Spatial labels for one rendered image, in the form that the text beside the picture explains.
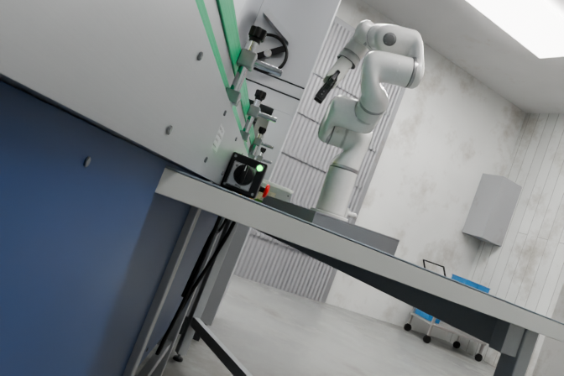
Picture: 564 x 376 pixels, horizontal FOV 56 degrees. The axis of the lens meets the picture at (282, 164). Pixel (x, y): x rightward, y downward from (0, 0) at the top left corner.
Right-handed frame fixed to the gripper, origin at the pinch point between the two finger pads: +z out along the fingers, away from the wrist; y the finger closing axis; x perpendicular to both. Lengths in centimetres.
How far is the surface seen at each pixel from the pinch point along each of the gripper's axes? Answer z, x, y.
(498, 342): 37, 60, 79
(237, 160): 38, -3, 69
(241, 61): 27, -9, 101
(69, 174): 49, -4, 148
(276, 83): -12, -26, -90
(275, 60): -22, -34, -90
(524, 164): -207, 248, -506
